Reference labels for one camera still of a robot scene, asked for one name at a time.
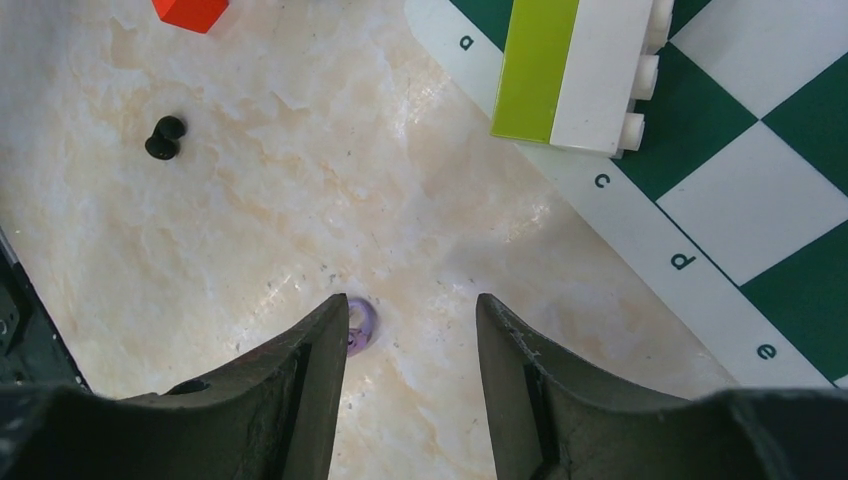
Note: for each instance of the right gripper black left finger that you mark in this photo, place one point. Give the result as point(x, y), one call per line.
point(270, 413)

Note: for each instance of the purple earbud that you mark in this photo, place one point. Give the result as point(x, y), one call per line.
point(359, 337)

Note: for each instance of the black earbud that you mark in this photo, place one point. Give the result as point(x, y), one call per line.
point(163, 144)

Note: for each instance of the green white toy brick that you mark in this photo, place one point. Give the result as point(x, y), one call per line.
point(572, 72)

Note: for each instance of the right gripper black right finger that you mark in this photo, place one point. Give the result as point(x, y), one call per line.
point(553, 415)

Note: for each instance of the red block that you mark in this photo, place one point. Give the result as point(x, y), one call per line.
point(194, 15)

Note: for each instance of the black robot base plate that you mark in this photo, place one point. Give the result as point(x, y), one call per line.
point(32, 348)

